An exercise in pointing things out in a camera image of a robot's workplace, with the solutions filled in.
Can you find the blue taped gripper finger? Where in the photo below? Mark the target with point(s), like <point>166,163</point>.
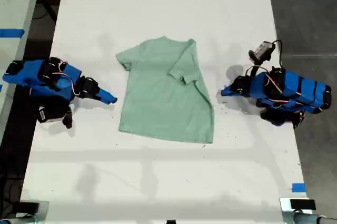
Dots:
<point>103,100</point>
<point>229,88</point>
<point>107,94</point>
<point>231,94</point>

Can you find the small black box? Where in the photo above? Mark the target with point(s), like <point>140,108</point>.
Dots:
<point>302,204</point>
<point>29,207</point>
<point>171,222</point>

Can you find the silver metal clamp bracket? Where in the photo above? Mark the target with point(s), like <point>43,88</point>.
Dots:
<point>285,213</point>
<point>43,212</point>

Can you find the short blue tape strip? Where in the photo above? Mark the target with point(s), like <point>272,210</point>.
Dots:
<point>298,187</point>

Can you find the long blue tape strip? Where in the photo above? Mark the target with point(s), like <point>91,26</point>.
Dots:
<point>11,33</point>

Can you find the white side table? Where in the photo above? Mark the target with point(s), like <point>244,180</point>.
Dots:
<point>15,0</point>

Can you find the black camera stalk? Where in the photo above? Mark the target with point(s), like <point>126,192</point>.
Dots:
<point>255,69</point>

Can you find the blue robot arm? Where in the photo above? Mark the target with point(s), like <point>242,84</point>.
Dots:
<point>34,79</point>
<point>300,92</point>

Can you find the black camera box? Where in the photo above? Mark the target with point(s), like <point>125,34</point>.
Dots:
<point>262,50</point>
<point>51,114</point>

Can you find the pale green T-shirt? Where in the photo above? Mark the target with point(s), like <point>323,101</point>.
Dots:
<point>163,108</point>

